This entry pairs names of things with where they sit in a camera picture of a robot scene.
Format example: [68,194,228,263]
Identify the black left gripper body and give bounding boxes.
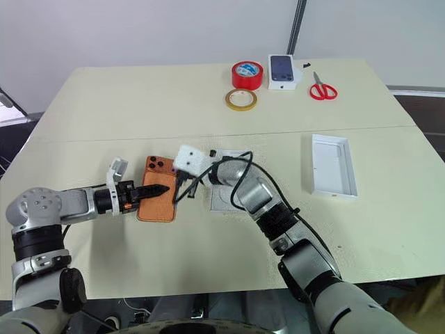
[117,180,140,214]

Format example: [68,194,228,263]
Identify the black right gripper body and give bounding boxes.
[175,169,195,191]

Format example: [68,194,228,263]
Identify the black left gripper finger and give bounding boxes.
[133,184,170,200]

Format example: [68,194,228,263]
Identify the phone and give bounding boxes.
[136,155,181,223]

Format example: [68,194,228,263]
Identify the white phone box lid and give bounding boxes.
[310,134,359,202]

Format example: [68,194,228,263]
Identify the white box with phone picture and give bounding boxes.
[267,54,302,93]

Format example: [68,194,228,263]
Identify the yellow tape roll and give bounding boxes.
[224,88,259,113]

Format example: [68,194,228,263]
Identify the red tape roll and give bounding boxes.
[231,61,264,91]

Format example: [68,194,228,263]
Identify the dark vertical pole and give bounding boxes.
[286,0,309,56]

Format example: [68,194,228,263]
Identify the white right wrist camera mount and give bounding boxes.
[172,143,213,180]

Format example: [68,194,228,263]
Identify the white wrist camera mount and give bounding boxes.
[105,157,130,217]
[172,143,213,180]

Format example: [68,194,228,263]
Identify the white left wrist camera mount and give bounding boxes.
[105,157,130,217]

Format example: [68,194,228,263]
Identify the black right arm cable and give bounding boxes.
[172,150,343,279]

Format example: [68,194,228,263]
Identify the thin white cable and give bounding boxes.
[121,296,151,315]

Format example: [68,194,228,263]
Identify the grey metal frame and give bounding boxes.
[0,86,40,129]

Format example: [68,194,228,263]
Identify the red handled scissors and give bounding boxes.
[309,71,339,102]

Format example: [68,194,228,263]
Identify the grey metal rail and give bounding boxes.
[387,84,445,101]

